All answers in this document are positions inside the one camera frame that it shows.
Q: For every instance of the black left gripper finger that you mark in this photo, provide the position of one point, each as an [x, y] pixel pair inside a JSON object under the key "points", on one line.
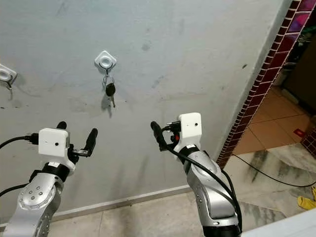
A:
{"points": [[61, 125], [92, 139]]}

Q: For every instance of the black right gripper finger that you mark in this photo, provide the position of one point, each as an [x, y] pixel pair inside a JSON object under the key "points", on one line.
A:
{"points": [[173, 123], [157, 132]]}

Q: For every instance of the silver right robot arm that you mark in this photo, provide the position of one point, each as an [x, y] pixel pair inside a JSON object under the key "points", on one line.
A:
{"points": [[215, 197]]}

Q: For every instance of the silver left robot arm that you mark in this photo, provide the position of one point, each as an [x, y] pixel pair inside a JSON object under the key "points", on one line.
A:
{"points": [[37, 202]]}

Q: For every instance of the small red floor item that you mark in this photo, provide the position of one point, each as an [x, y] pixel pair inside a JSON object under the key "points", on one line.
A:
{"points": [[299, 132]]}

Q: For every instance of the yellow item on floor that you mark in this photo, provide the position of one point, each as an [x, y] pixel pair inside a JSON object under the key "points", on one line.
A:
{"points": [[307, 201]]}

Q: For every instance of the white furniture edge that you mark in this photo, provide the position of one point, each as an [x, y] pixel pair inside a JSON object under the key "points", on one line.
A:
{"points": [[291, 227]]}

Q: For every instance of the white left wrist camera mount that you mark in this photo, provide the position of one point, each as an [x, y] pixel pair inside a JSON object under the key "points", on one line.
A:
{"points": [[53, 140]]}

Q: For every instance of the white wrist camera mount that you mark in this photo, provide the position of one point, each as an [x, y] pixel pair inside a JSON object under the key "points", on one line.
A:
{"points": [[190, 127], [53, 140]]}

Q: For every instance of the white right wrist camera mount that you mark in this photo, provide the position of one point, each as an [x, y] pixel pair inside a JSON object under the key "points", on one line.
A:
{"points": [[190, 127]]}

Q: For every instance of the pale wall baseboard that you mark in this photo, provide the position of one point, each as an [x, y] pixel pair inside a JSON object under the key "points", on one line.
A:
{"points": [[128, 201]]}

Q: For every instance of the white adhesive wall hook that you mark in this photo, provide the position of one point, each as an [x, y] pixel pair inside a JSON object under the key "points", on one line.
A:
{"points": [[6, 75], [105, 60]]}

